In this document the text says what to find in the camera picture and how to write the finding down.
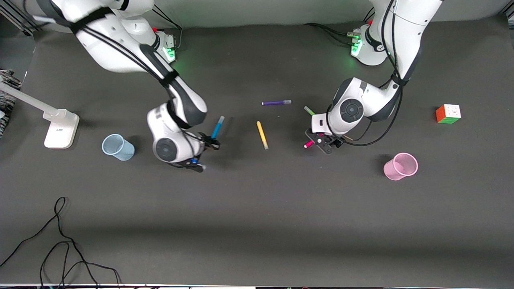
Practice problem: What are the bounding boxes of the blue marker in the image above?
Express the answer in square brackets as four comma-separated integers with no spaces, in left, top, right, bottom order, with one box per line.
[211,116,225,139]

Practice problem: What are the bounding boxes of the yellow marker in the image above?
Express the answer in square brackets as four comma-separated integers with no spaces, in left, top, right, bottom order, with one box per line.
[256,121,269,150]

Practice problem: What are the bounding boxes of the translucent pink cup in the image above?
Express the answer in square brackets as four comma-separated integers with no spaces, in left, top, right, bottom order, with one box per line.
[383,153,419,181]

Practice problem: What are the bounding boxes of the translucent blue cup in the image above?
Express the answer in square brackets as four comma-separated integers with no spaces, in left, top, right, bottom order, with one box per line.
[102,134,135,161]

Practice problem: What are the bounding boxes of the colourful puzzle cube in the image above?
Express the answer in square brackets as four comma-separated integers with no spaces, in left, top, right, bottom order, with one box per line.
[436,104,462,124]

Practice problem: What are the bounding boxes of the white stand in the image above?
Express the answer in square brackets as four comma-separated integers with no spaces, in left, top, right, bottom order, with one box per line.
[0,81,80,149]

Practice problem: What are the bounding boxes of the grey braided sleeve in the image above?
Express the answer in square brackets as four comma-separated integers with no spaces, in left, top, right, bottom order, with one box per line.
[0,69,21,139]

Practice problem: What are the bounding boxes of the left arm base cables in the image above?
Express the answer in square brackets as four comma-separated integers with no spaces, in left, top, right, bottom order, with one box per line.
[303,8,376,47]

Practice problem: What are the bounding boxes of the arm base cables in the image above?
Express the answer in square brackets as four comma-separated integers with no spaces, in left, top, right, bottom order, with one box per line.
[152,4,184,52]
[303,8,376,47]

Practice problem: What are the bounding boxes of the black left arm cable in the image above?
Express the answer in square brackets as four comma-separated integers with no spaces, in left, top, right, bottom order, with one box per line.
[326,0,404,147]

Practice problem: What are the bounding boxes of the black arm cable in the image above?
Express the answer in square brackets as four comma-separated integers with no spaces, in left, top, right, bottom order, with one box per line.
[326,0,404,147]
[22,0,211,151]

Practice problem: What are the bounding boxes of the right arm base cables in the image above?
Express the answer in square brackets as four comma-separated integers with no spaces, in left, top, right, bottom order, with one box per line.
[152,4,184,52]

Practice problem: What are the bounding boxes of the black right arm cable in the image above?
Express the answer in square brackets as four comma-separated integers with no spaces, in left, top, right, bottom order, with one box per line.
[22,0,211,151]

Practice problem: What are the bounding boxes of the black cable on table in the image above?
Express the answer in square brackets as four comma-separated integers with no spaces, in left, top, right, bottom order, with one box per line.
[0,197,122,289]

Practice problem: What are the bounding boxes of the aluminium rail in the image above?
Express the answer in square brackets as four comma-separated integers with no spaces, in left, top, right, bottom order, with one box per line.
[0,5,35,36]

